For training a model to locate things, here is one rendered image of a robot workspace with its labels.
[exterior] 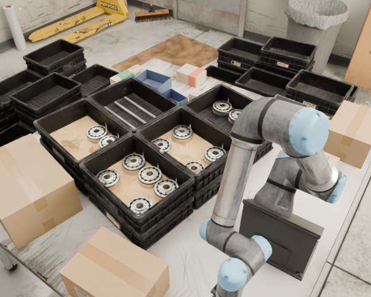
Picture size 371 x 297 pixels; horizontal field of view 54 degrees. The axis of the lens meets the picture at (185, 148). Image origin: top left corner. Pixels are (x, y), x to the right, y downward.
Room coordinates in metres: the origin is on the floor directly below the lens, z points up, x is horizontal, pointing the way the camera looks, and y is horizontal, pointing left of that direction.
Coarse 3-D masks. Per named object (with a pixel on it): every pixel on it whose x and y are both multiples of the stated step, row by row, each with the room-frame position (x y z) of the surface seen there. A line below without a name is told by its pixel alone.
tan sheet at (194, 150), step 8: (168, 136) 1.36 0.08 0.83; (176, 144) 1.30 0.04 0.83; (184, 144) 1.30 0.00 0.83; (192, 144) 1.30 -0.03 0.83; (200, 144) 1.30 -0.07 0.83; (208, 144) 1.30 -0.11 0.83; (176, 152) 1.25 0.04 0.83; (184, 152) 1.25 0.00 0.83; (192, 152) 1.25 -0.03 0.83; (200, 152) 1.25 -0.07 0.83; (184, 160) 1.19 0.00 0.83; (192, 160) 1.19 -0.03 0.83; (200, 160) 1.19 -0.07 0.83
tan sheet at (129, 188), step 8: (112, 168) 1.14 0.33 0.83; (120, 168) 1.14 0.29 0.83; (120, 176) 1.09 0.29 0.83; (128, 176) 1.09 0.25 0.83; (136, 176) 1.09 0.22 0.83; (120, 184) 1.04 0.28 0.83; (128, 184) 1.04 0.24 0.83; (136, 184) 1.04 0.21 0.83; (112, 192) 1.00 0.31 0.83; (120, 192) 1.00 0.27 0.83; (128, 192) 1.00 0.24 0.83; (136, 192) 1.00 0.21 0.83; (144, 192) 1.00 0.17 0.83; (152, 192) 1.00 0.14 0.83; (128, 200) 0.95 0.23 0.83; (152, 200) 0.95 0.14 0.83
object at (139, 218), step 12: (96, 156) 1.11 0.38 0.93; (84, 168) 1.04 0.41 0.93; (180, 168) 1.04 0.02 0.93; (96, 180) 0.97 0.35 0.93; (192, 180) 0.97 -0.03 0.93; (108, 192) 0.91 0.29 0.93; (180, 192) 0.93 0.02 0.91; (120, 204) 0.85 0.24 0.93; (156, 204) 0.85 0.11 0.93; (132, 216) 0.80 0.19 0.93; (144, 216) 0.80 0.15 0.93
